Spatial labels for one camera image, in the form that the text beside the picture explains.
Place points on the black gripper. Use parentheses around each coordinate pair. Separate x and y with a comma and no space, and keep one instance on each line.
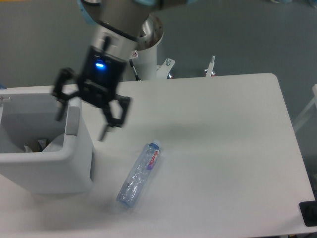
(99,79)

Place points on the clear plastic water bottle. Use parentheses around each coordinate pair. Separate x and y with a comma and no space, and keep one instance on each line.
(139,174)

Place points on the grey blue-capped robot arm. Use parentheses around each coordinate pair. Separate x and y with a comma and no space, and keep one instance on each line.
(119,24)

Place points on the trash inside the can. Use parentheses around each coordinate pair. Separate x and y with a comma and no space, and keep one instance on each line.
(37,146)

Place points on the white trash can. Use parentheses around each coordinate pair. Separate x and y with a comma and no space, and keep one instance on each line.
(40,153)

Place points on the black object at table edge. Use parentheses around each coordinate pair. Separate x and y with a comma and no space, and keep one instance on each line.
(309,212)

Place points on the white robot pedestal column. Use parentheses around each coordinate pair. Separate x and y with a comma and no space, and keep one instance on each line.
(145,56)

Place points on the white pedestal base frame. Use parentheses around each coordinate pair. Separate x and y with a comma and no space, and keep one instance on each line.
(163,71)

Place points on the white frame at right edge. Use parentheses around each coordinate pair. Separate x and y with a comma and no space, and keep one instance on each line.
(307,112)

